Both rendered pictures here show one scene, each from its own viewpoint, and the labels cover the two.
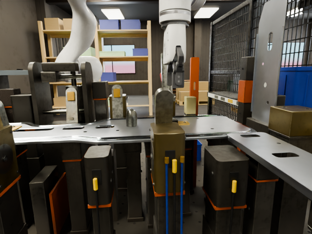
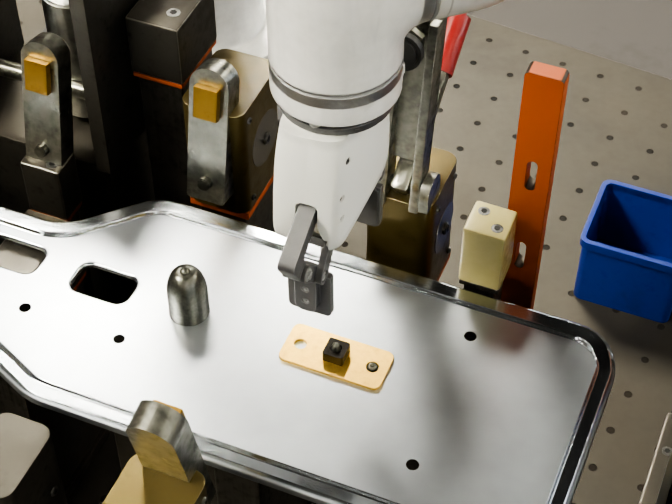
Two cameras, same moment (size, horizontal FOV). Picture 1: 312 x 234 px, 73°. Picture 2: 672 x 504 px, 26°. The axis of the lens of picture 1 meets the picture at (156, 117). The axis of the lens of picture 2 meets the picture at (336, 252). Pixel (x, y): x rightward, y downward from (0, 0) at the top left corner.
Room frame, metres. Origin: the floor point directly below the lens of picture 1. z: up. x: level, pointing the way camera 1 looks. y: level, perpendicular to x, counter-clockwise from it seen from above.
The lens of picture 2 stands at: (0.00, -0.38, 1.88)
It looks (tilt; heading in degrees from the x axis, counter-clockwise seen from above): 48 degrees down; 28
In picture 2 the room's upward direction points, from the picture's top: straight up
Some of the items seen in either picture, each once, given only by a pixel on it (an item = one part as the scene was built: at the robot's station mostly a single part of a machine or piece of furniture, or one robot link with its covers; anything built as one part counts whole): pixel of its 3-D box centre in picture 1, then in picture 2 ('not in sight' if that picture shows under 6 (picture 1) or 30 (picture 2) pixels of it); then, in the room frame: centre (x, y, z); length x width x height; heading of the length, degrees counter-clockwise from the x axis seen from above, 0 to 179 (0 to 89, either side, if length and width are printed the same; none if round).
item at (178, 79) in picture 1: (178, 74); (303, 288); (0.56, -0.06, 1.14); 0.03 x 0.03 x 0.07; 6
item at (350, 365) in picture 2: (174, 121); (336, 352); (0.61, -0.06, 1.01); 0.08 x 0.04 x 0.01; 96
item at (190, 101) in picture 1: (189, 146); (474, 364); (0.75, -0.12, 0.88); 0.04 x 0.04 x 0.37; 6
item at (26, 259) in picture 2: (80, 178); (42, 370); (0.58, 0.23, 0.84); 0.12 x 0.05 x 0.29; 6
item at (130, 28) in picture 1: (100, 69); not in sight; (5.86, 1.46, 1.24); 2.80 x 0.73 x 2.48; 90
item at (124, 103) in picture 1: (120, 142); (246, 222); (0.80, 0.14, 0.88); 0.11 x 0.07 x 0.37; 6
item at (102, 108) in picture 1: (103, 135); (187, 176); (0.80, 0.21, 0.91); 0.07 x 0.05 x 0.42; 6
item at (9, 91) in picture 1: (17, 141); not in sight; (0.77, 0.52, 0.90); 0.05 x 0.05 x 0.40; 6
